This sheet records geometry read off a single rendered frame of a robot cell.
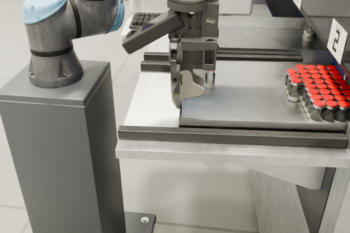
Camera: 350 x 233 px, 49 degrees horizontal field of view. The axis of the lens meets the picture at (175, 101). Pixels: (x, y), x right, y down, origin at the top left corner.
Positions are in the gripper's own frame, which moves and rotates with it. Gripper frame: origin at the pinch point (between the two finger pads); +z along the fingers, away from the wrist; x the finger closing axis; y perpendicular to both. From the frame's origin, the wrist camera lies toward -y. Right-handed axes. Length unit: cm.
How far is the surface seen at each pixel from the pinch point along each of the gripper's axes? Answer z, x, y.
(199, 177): 92, 82, 7
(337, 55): -8.6, 4.7, 30.1
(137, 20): 9, 74, -19
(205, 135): 1.8, -8.1, 5.9
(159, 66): 2.2, 20.3, -5.1
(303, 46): 3, 38, 33
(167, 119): 3.6, -1.0, -1.4
